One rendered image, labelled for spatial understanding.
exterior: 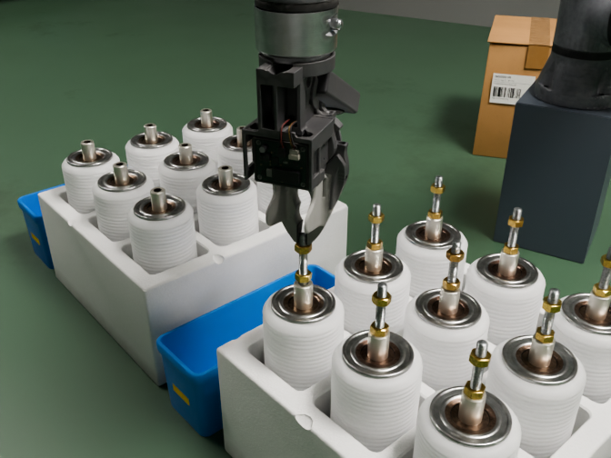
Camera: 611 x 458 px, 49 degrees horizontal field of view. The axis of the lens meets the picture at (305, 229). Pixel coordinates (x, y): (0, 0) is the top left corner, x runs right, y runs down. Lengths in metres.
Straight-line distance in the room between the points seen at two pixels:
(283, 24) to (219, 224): 0.50
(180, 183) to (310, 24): 0.57
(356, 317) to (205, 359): 0.29
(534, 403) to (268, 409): 0.29
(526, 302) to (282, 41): 0.44
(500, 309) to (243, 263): 0.40
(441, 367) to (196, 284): 0.40
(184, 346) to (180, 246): 0.14
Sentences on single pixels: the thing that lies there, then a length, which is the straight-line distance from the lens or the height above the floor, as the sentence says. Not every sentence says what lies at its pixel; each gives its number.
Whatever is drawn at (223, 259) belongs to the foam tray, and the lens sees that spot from 1.01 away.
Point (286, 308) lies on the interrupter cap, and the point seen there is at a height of 0.25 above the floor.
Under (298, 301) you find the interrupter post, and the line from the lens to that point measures 0.77.
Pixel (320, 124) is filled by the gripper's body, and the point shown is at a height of 0.49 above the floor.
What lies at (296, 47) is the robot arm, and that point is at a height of 0.56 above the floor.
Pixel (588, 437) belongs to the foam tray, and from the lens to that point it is 0.79.
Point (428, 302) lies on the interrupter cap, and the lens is 0.80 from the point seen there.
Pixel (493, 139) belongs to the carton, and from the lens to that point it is 1.81.
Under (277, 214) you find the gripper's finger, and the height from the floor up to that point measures 0.38.
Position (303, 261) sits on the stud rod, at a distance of 0.74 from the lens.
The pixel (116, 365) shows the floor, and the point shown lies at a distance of 1.12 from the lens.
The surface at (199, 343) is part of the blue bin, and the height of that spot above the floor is 0.08.
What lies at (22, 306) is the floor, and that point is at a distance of 1.30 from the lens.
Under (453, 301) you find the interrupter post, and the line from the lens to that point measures 0.77.
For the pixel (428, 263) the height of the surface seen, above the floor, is 0.24.
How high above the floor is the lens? 0.72
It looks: 30 degrees down
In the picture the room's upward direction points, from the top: straight up
